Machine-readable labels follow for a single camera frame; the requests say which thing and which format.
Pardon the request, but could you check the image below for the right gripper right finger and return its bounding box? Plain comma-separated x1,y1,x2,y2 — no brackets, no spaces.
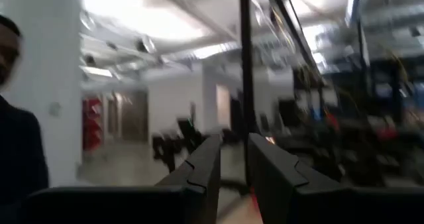
248,133,424,224

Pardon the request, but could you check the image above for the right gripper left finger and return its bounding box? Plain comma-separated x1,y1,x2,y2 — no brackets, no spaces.
19,134,222,224

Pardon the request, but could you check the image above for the brown door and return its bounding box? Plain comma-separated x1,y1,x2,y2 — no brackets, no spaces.
120,90,149,142

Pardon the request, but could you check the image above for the person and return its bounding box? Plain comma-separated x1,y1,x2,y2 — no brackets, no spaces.
0,14,50,218

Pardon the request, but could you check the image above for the red wall rack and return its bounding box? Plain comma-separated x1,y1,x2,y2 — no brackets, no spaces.
81,97,103,152

